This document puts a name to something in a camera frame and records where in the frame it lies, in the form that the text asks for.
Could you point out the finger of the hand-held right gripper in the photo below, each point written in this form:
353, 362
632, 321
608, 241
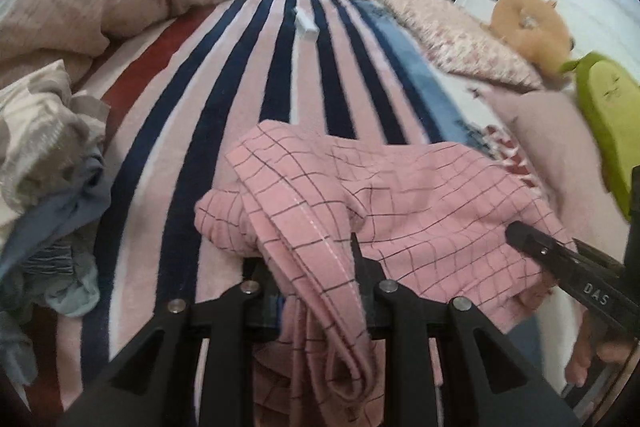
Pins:
535, 244

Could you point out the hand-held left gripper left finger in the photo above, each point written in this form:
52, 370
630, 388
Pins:
255, 279

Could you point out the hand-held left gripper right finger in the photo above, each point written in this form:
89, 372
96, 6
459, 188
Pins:
364, 274

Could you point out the pink checked pants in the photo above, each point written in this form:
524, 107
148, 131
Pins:
400, 207

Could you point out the person's right hand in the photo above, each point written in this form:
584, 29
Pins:
582, 349

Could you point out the plain pink pillow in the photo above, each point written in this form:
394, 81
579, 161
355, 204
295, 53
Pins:
560, 147

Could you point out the green avocado plush toy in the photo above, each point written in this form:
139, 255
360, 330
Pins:
607, 117

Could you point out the striped fleece blanket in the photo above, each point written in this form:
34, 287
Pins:
300, 97

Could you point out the grey-blue clothes pile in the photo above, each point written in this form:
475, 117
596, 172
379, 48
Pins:
60, 227

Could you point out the brown dog plush toy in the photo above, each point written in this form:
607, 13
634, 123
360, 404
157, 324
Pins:
530, 27

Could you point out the floral pillow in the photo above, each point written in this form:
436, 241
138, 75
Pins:
450, 32

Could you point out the small white remote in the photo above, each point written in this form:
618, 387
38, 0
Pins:
306, 24

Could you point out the beige patterned cloth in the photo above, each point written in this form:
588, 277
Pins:
40, 132

